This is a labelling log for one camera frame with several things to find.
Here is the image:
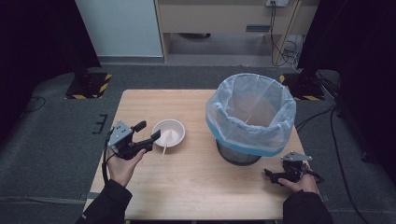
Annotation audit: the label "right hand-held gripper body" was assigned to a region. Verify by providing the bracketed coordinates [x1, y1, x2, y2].
[280, 150, 314, 183]

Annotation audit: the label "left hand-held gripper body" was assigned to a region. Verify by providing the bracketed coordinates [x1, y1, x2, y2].
[106, 119, 148, 161]

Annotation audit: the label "white disposable bowl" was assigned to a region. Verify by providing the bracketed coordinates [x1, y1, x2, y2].
[151, 119, 187, 148]

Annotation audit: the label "black mesh trash bin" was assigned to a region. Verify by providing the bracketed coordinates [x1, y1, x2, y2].
[215, 139, 262, 166]

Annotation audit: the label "trash bin with blue bag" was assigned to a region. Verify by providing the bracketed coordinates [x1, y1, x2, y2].
[205, 73, 297, 158]

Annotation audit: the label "person's right hand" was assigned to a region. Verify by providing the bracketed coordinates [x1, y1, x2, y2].
[277, 173, 320, 195]

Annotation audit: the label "person's left hand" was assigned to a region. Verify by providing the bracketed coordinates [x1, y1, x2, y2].
[106, 147, 148, 189]

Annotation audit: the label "black stand base yellow stripes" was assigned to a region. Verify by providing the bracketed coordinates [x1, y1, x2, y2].
[278, 73, 326, 102]
[64, 72, 113, 100]

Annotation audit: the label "black curtain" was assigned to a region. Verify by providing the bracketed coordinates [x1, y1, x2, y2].
[0, 0, 102, 147]
[297, 0, 396, 176]

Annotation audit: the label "right hand-held gripper black cable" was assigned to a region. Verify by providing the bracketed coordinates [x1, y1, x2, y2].
[305, 167, 325, 185]

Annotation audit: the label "long black floor cable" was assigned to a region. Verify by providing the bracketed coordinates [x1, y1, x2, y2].
[294, 105, 372, 224]

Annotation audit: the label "thin black floor cable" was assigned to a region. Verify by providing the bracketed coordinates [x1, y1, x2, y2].
[27, 95, 48, 113]

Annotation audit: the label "bundle of black cables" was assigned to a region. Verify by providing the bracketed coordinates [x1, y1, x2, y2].
[269, 2, 302, 68]

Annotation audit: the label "grey desk handle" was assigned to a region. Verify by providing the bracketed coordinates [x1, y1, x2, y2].
[245, 24, 272, 34]

